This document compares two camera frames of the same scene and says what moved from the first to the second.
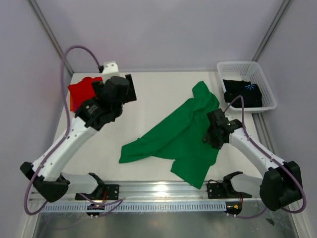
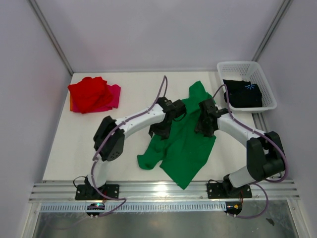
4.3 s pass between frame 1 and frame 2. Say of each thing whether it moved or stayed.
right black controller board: stayed
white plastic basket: stayed
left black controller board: stayed
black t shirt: stayed
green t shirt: moved
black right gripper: moved
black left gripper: moved
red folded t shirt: stayed
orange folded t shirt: stayed
